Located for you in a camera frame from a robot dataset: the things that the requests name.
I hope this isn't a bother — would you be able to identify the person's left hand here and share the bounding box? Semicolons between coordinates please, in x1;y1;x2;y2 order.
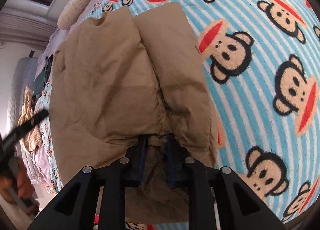
0;156;35;204

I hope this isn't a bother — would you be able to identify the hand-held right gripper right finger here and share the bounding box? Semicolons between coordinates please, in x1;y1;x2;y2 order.
164;134;287;230

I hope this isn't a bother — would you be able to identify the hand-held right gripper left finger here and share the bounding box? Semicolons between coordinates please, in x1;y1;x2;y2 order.
27;134;150;230

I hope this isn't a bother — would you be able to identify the tan padded jacket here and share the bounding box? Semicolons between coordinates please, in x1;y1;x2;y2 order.
49;2;218;223

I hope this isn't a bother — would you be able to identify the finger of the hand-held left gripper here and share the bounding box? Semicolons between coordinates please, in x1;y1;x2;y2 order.
0;109;50;160

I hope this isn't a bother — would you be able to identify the cream fluffy pillow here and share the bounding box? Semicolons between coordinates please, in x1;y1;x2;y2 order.
57;0;98;30

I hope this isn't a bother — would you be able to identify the blue monkey printed blanket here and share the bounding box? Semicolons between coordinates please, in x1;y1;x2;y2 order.
42;0;320;230

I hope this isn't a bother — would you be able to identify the dark blue folded garment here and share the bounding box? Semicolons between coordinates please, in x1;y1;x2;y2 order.
34;54;55;97

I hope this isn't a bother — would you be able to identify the grey quilted headboard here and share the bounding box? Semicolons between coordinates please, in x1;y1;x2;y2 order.
6;56;40;145

